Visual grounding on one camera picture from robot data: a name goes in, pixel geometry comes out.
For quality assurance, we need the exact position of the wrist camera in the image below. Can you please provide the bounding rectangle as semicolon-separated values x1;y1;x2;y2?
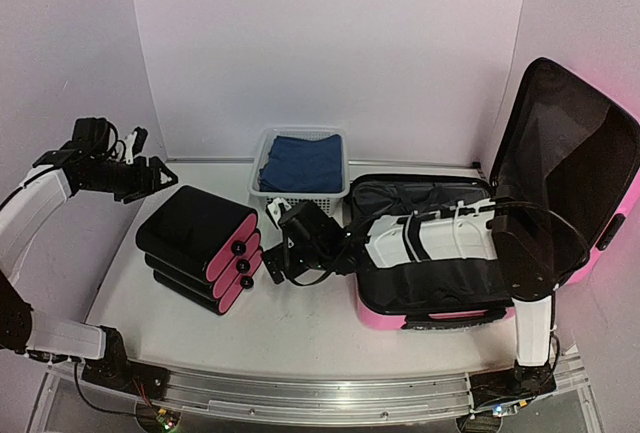
122;127;148;165
266;197;291;229

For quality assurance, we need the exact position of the white plastic mesh basket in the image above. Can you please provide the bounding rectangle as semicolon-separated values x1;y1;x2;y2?
249;126;349;215

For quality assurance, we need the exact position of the blue item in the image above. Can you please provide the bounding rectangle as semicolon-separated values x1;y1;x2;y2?
258;134;343;193

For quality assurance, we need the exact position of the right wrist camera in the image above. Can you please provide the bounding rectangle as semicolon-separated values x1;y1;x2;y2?
266;197;291;229

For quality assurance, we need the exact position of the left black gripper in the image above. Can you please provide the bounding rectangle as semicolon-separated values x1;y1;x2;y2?
81;155;178;203

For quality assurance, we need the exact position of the black pink drawer organizer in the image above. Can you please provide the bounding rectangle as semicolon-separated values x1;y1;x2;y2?
135;186;263;316

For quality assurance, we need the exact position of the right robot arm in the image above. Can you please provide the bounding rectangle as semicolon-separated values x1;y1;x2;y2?
264;198;590;409

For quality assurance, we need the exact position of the small green circuit board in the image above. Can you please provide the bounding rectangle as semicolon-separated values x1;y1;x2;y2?
155;408;179;432

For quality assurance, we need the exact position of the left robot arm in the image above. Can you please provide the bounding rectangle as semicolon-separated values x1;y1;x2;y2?
1;117;178;400

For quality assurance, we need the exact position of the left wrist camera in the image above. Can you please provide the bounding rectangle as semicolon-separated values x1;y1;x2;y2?
122;127;148;165

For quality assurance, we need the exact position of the pink hard-shell suitcase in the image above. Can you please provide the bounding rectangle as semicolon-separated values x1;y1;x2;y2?
348;58;639;330

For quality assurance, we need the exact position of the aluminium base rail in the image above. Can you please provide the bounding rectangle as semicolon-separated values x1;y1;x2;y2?
29;332;601;433

